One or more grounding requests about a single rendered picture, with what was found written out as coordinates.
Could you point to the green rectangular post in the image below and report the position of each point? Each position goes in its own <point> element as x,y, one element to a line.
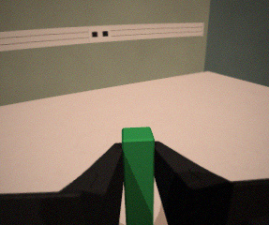
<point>138,145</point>

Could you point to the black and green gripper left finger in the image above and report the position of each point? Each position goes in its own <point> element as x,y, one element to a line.
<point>97,201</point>

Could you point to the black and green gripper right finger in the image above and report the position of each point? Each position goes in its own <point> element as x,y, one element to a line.
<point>192,195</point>

